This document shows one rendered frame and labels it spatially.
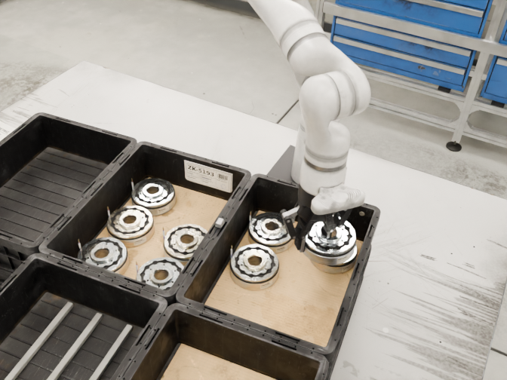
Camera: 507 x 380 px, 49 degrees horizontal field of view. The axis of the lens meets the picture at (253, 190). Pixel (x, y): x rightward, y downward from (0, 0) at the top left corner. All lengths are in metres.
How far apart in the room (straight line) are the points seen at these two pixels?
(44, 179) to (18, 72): 2.29
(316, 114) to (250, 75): 2.72
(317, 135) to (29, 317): 0.68
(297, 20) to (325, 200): 0.28
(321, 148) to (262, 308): 0.41
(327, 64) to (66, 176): 0.82
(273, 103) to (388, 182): 1.68
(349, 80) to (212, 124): 1.06
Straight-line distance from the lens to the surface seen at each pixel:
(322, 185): 0.91
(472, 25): 2.86
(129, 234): 1.26
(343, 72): 0.84
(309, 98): 0.81
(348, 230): 1.07
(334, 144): 0.86
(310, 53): 0.86
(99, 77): 2.14
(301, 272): 1.22
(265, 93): 3.35
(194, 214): 1.33
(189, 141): 1.78
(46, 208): 1.41
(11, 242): 1.21
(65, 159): 1.55
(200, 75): 3.53
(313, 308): 1.16
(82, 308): 1.19
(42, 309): 1.21
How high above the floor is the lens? 1.75
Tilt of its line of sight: 41 degrees down
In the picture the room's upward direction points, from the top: 3 degrees clockwise
